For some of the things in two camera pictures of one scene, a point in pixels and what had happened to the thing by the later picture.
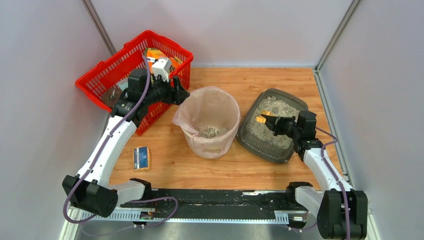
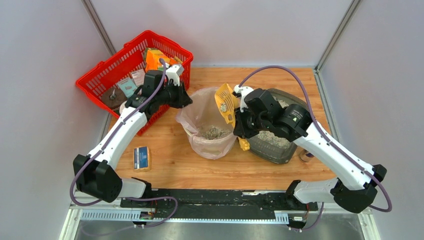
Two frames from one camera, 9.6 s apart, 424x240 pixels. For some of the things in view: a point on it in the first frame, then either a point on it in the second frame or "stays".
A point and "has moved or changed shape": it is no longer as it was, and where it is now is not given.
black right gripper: x=279 y=124 to x=239 y=122
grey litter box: x=260 y=137 stays
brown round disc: x=110 y=96 stays
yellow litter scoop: x=262 y=119 has moved or changed shape
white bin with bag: x=209 y=119 stays
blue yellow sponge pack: x=141 y=158 stays
